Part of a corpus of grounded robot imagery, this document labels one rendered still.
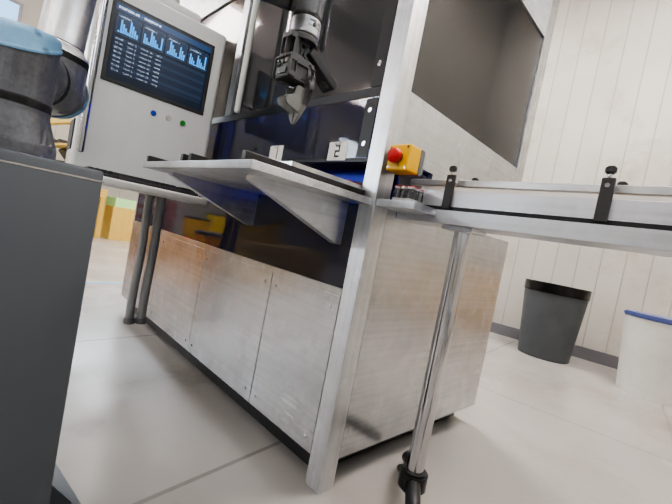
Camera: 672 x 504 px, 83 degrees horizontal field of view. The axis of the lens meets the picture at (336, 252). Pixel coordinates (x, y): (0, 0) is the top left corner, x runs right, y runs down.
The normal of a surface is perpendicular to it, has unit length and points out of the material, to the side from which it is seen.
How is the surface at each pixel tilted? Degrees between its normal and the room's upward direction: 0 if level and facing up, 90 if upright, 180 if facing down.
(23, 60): 90
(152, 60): 90
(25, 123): 72
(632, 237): 90
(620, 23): 90
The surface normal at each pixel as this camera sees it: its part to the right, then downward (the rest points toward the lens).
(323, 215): 0.69, 0.16
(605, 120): -0.61, -0.08
